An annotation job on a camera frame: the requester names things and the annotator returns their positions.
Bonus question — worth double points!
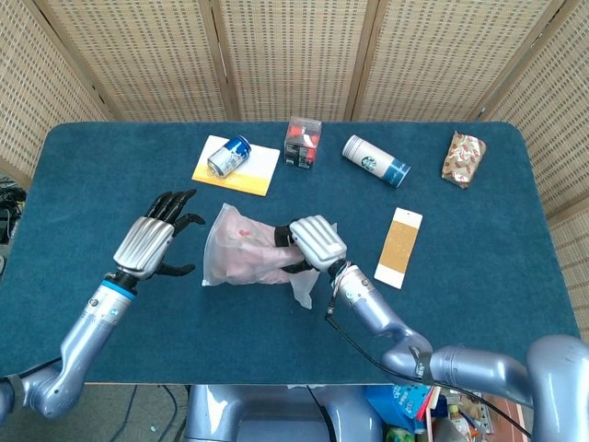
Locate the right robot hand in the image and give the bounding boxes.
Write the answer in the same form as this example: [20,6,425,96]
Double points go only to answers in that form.
[273,215,348,273]

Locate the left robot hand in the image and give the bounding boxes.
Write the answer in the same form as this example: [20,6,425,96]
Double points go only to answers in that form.
[112,188,206,281]

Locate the pink floral clothes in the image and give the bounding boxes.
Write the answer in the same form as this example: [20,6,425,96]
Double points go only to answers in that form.
[215,218,307,285]

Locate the transparent plastic bag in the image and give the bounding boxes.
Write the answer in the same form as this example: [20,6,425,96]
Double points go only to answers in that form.
[201,203,340,310]

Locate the orange white card strip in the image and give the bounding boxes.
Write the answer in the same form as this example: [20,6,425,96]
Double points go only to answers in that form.
[373,206,423,290]

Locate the yellow white notebook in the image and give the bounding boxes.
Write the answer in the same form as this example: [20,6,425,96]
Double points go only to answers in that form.
[191,134,282,198]

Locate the clear box red black contents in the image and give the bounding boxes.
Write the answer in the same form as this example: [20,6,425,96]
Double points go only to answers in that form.
[283,116,323,170]

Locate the white blue Starbucks cup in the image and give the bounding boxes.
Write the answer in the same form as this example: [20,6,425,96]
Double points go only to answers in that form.
[341,134,411,189]

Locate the blue silver drink can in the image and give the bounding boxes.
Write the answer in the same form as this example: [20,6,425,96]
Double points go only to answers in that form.
[206,134,252,179]

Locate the blue table mat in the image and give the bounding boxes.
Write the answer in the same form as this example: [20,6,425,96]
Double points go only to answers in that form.
[0,121,586,386]

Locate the brown red snack package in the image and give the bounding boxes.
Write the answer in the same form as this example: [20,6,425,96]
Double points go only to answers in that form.
[441,130,488,190]

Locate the grey blue robot torso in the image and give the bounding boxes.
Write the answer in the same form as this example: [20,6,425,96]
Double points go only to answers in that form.
[183,384,384,442]

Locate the wicker folding screen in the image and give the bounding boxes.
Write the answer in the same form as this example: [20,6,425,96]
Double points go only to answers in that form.
[0,0,589,305]

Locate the box of assorted clutter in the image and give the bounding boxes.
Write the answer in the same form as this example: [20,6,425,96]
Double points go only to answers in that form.
[425,386,529,442]

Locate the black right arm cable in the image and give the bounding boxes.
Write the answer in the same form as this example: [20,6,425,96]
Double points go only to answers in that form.
[325,294,533,438]

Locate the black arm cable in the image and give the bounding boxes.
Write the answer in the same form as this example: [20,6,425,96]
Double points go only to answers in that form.
[0,356,64,383]
[325,294,533,438]

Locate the black floor cable bundle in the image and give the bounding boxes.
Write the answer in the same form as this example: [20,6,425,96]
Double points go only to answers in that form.
[0,174,28,245]

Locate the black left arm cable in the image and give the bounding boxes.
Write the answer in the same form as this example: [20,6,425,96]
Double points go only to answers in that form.
[0,356,64,383]

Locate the blue floor cable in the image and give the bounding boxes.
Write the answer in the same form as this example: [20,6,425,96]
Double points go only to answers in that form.
[109,385,179,442]

